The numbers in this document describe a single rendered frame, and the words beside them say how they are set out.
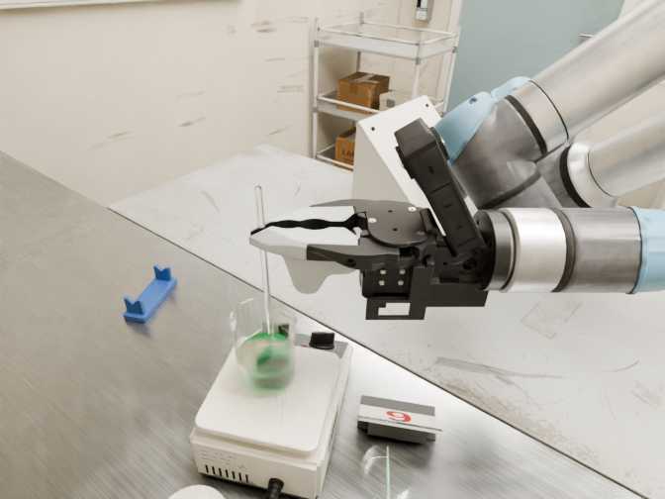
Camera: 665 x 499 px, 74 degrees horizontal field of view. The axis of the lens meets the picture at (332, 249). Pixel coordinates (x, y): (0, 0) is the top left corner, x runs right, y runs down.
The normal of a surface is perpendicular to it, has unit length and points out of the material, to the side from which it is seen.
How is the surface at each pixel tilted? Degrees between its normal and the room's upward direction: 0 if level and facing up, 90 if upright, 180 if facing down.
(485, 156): 73
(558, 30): 90
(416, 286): 90
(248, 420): 0
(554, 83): 48
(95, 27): 90
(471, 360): 0
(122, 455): 0
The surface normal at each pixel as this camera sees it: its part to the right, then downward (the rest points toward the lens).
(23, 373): 0.04, -0.83
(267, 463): -0.21, 0.55
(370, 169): -0.62, 0.42
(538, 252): 0.03, 0.11
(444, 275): 0.02, 0.56
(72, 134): 0.81, 0.36
